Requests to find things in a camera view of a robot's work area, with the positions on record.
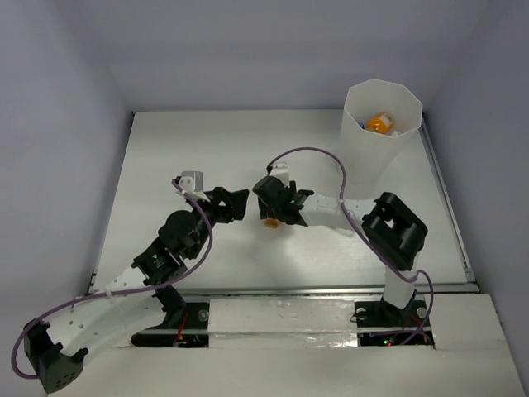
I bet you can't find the orange juice bottle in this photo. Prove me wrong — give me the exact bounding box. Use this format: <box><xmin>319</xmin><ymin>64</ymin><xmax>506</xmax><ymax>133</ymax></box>
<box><xmin>264</xmin><ymin>218</ymin><xmax>281</xmax><ymax>229</ymax></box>
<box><xmin>365</xmin><ymin>112</ymin><xmax>394</xmax><ymax>135</ymax></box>

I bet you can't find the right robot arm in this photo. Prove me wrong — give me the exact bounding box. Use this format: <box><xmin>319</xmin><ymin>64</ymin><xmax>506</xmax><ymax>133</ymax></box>
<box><xmin>253</xmin><ymin>175</ymin><xmax>428</xmax><ymax>324</ymax></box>

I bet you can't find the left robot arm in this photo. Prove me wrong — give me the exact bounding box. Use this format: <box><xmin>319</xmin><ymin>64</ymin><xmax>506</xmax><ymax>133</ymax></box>
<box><xmin>23</xmin><ymin>187</ymin><xmax>250</xmax><ymax>394</ymax></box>

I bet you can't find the white octagonal bin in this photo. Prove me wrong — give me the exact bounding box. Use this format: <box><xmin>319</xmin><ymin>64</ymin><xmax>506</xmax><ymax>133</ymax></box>
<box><xmin>337</xmin><ymin>79</ymin><xmax>423</xmax><ymax>184</ymax></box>

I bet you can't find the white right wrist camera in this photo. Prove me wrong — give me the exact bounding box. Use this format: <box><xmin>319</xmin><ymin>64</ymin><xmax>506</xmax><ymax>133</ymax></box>
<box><xmin>267</xmin><ymin>162</ymin><xmax>289</xmax><ymax>180</ymax></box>

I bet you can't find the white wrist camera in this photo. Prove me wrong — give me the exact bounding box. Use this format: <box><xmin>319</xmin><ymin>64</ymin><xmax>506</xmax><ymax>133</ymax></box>
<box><xmin>172</xmin><ymin>170</ymin><xmax>207</xmax><ymax>200</ymax></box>
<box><xmin>267</xmin><ymin>162</ymin><xmax>289</xmax><ymax>180</ymax></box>

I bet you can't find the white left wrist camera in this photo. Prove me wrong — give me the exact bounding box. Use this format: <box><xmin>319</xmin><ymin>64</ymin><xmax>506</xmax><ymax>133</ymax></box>
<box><xmin>172</xmin><ymin>170</ymin><xmax>207</xmax><ymax>200</ymax></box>

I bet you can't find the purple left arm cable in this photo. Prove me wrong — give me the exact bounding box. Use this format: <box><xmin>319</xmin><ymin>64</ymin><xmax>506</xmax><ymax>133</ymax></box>
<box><xmin>9</xmin><ymin>181</ymin><xmax>214</xmax><ymax>379</ymax></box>

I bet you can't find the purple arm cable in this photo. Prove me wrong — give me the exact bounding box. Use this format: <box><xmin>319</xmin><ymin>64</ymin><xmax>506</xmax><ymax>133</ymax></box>
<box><xmin>266</xmin><ymin>146</ymin><xmax>434</xmax><ymax>345</ymax></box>
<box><xmin>9</xmin><ymin>181</ymin><xmax>214</xmax><ymax>379</ymax></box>

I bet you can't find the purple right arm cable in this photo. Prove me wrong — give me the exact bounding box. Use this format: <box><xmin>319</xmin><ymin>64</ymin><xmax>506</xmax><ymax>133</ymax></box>
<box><xmin>266</xmin><ymin>146</ymin><xmax>434</xmax><ymax>345</ymax></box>

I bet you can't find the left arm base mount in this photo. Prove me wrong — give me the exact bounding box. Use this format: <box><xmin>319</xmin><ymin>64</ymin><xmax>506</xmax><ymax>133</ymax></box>
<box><xmin>131</xmin><ymin>299</ymin><xmax>210</xmax><ymax>348</ymax></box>

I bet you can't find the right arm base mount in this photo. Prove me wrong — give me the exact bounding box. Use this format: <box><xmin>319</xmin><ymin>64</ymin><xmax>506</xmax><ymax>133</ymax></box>
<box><xmin>349</xmin><ymin>299</ymin><xmax>435</xmax><ymax>347</ymax></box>

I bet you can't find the aluminium rail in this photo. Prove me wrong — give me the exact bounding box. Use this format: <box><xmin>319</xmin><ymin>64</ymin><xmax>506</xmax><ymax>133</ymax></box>
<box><xmin>86</xmin><ymin>268</ymin><xmax>479</xmax><ymax>297</ymax></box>

